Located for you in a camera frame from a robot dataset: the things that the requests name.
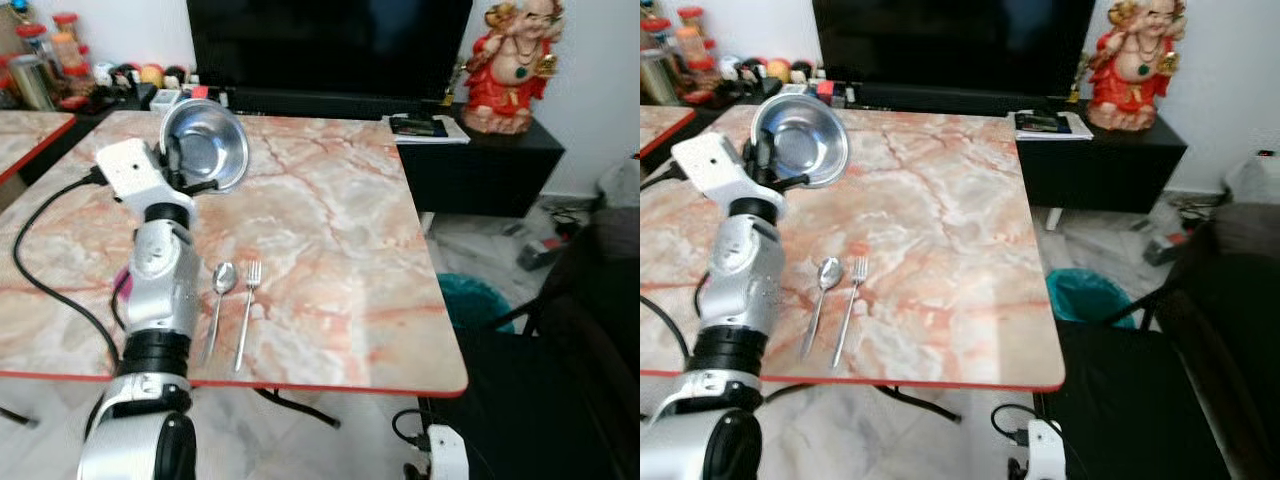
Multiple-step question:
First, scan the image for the steel bowl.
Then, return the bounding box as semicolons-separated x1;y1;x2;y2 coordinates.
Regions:
160;98;251;193
750;93;851;189

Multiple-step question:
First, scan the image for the steel spoon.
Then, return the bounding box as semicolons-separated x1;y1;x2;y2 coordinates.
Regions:
203;262;239;364
798;257;844;361

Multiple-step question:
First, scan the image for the steel fork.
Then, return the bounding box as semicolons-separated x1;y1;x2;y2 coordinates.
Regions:
832;256;870;369
233;260;263;373

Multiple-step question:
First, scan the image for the marble top folding table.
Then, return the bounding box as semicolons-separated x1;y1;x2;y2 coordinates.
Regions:
0;110;77;211
640;103;1066;423
640;105;698;161
0;108;469;429

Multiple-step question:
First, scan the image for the steel canister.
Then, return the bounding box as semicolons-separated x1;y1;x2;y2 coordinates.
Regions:
641;50;682;107
8;55;57;112

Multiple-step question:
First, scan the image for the tall red lid jar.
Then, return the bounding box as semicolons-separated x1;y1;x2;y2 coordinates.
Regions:
50;12;91;97
675;7;717;91

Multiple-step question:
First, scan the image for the white patterned cloth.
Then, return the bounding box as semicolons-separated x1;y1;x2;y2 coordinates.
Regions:
1224;150;1280;207
598;158;641;213

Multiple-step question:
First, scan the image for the black chair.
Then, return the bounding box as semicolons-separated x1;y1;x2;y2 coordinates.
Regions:
430;200;641;480
1050;205;1280;480

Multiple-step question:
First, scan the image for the short red lid jar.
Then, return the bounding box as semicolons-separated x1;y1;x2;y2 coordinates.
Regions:
640;17;672;57
14;22;50;61

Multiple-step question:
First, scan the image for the teal waste bin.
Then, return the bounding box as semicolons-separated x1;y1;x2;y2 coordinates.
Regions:
437;272;516;334
1046;268;1137;329

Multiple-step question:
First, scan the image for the black television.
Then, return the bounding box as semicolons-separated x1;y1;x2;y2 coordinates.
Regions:
812;0;1097;99
186;0;475;103

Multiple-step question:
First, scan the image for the stack of booklets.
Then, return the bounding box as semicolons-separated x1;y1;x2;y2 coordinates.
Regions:
1010;110;1094;141
385;113;471;146

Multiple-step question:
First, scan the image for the red laughing buddha statue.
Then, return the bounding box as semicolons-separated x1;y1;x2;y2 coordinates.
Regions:
460;0;564;136
1083;0;1187;133

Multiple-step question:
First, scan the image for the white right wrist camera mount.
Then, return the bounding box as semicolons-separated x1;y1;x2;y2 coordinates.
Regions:
427;424;470;480
1024;419;1067;480

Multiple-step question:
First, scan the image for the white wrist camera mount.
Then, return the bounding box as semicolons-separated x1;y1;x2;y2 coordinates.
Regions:
669;132;763;198
427;424;470;480
1024;419;1067;480
94;138;174;202

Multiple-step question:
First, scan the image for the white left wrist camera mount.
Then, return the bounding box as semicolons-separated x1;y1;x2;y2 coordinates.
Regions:
669;132;763;198
94;138;174;202

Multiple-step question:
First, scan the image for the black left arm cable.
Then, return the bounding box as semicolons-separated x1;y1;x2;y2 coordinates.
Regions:
12;172;123;373
640;160;701;366

